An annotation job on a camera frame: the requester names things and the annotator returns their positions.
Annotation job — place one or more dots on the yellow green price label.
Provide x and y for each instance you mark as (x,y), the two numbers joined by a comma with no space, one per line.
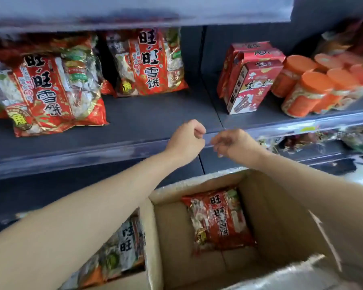
(307,129)

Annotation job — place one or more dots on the dark grey metal shelf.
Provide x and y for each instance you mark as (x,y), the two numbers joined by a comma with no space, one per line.
(154,117)
(260,122)

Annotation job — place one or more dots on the plain brown cardboard box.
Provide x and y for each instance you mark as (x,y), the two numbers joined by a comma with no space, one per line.
(124,282)

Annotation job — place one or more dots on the person's left hand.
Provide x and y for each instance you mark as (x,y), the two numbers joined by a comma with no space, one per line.
(186,141)

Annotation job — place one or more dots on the cardboard box with white label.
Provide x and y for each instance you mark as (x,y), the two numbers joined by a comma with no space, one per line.
(275,214)

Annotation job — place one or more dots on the group of orange-lidded jars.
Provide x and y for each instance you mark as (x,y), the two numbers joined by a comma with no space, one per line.
(308,93)

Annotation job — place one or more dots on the person's left forearm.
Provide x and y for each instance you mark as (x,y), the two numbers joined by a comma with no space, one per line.
(63,232)

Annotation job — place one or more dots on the person's right hand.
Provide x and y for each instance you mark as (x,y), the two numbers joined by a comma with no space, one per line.
(239,146)

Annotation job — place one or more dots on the person's right forearm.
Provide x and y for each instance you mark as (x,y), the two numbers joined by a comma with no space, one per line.
(320,202)

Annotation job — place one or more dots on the brown jar beige lid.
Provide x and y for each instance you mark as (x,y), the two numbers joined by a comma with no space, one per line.
(332,45)

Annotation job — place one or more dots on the red snack carton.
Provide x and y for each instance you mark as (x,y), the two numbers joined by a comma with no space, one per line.
(254,84)
(230,57)

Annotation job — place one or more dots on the gold red snack bag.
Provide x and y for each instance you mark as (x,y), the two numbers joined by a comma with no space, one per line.
(267,143)
(305,140)

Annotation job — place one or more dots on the white packet green edge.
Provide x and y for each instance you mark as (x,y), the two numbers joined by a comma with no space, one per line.
(357,138)

